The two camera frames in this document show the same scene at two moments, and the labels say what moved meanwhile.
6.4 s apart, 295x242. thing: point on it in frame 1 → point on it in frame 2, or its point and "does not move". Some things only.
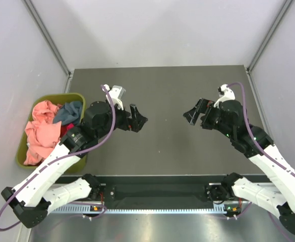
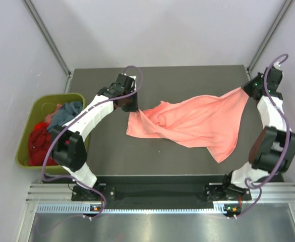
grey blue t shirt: (69, 112) does not move
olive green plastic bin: (81, 166) does not move
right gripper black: (204, 123) → (246, 86)
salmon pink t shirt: (42, 132) → (213, 123)
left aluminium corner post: (45, 32) does not move
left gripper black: (134, 124) → (133, 107)
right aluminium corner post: (285, 7) does not move
